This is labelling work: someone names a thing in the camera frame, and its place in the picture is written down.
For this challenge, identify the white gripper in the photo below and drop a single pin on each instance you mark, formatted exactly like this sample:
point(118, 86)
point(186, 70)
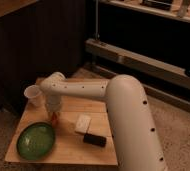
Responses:
point(53, 104)

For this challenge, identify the red pepper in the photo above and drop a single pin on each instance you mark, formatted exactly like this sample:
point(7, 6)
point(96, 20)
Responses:
point(54, 120)

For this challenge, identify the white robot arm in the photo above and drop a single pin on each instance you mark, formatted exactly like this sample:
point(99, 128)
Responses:
point(135, 137)

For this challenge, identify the green ceramic bowl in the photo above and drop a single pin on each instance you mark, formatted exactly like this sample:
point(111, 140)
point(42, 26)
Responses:
point(35, 141)

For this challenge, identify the clear plastic cup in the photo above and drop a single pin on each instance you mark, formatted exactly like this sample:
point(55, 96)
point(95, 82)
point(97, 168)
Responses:
point(34, 95)

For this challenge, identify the white sponge block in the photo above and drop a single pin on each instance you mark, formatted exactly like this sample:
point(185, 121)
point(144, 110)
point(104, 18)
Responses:
point(82, 124)

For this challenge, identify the wooden table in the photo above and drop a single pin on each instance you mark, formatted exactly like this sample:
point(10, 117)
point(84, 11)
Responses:
point(69, 147)

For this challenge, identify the black rectangular box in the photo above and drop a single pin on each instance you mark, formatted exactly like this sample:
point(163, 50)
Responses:
point(95, 140)

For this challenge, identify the upper wooden shelf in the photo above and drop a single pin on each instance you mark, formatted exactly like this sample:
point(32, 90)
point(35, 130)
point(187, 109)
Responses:
point(172, 9)

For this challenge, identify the metal shelf rail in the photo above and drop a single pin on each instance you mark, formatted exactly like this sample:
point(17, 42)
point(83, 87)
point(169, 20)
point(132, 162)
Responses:
point(152, 67)

